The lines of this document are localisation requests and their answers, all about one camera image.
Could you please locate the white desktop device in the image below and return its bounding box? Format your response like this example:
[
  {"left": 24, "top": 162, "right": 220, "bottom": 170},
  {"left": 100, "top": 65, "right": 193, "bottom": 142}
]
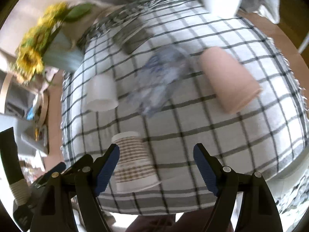
[{"left": 1, "top": 84, "right": 49, "bottom": 157}]

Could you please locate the sunflower bouquet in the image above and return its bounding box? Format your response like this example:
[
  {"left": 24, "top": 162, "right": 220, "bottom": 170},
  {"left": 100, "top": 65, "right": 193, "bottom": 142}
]
[{"left": 9, "top": 2, "right": 94, "bottom": 84}]

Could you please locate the brown checked paper cup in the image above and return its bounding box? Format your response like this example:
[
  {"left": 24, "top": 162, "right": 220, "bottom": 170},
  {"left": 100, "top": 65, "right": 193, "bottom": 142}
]
[{"left": 112, "top": 131, "right": 160, "bottom": 193}]

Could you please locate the dark green glass bowl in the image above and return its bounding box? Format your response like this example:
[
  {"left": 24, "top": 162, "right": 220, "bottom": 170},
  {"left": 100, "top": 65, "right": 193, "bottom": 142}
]
[{"left": 113, "top": 18, "right": 154, "bottom": 55}]

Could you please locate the white frosted cup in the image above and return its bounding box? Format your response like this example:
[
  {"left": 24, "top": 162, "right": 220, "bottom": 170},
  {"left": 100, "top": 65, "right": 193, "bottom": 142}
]
[{"left": 86, "top": 73, "right": 119, "bottom": 112}]

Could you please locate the blue ribbed flower pot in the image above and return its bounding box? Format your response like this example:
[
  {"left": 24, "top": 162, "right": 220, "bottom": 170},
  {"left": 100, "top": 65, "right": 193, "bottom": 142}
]
[{"left": 42, "top": 30, "right": 84, "bottom": 73}]

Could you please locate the clear blue patterned glass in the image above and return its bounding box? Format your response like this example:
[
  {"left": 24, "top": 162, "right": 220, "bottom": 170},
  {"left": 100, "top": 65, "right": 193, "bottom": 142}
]
[{"left": 127, "top": 44, "right": 192, "bottom": 117}]

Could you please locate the checked black white tablecloth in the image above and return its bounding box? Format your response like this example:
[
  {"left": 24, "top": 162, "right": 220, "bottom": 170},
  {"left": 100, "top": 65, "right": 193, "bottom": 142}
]
[{"left": 61, "top": 0, "right": 308, "bottom": 215}]

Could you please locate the pink paper cup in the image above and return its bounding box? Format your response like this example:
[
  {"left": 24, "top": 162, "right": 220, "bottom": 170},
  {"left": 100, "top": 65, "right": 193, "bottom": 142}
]
[{"left": 200, "top": 47, "right": 262, "bottom": 114}]

